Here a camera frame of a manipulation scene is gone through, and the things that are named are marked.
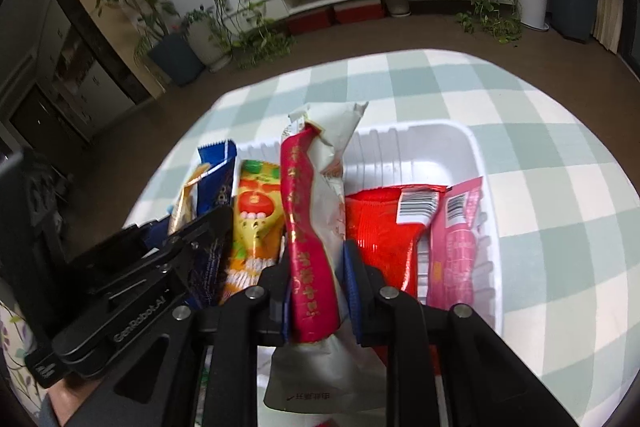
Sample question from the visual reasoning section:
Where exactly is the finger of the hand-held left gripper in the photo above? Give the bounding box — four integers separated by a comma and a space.
52, 207, 235, 378
67, 219, 168, 293

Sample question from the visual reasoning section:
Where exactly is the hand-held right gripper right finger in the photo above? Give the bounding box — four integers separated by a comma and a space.
342, 239, 576, 427

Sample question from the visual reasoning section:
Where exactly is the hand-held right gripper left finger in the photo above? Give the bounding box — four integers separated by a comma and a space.
75, 264, 296, 427

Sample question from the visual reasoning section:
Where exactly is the white red striped snack packet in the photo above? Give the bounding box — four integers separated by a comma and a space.
262, 101, 386, 418

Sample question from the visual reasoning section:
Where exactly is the yellow orange snack packet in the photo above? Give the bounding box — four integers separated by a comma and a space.
218, 159, 286, 305

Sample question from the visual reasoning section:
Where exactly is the dark blue snack packet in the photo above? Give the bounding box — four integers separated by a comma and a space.
190, 141, 237, 308

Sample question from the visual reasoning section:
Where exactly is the white plastic tray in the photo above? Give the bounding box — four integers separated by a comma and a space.
170, 119, 503, 358

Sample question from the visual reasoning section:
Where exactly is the person's left forearm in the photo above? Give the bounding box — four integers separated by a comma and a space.
40, 374, 108, 427

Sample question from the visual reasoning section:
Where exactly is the pink snack packet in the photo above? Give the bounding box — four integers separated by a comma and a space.
425, 177, 485, 308

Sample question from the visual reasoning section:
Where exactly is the floral printed cloth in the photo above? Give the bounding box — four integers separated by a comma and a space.
0, 299, 46, 408

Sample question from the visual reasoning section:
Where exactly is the dark wooden cabinet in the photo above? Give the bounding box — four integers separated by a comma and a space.
0, 0, 166, 148

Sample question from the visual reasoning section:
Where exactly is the leafy tree plant blue pot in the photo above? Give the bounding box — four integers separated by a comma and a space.
95, 0, 207, 88

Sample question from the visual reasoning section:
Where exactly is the bushy plant white pot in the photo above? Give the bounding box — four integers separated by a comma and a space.
182, 0, 296, 72

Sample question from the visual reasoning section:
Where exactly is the red storage box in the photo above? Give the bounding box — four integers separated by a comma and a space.
287, 7, 334, 36
335, 0, 386, 26

